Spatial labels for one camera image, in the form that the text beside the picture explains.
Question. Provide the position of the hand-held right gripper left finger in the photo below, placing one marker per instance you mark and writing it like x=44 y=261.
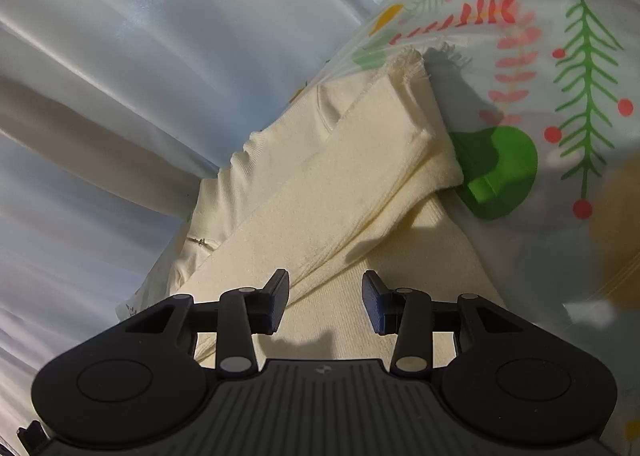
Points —
x=276 y=303

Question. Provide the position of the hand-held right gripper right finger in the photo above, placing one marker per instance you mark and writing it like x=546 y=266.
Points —
x=373 y=303

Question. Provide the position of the cream knit sweater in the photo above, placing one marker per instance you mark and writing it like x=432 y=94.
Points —
x=360 y=175

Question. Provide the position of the beige curtain strip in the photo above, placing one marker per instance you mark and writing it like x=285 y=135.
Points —
x=90 y=145

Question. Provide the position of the floral plastic tablecloth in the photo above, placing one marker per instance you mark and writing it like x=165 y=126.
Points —
x=575 y=85

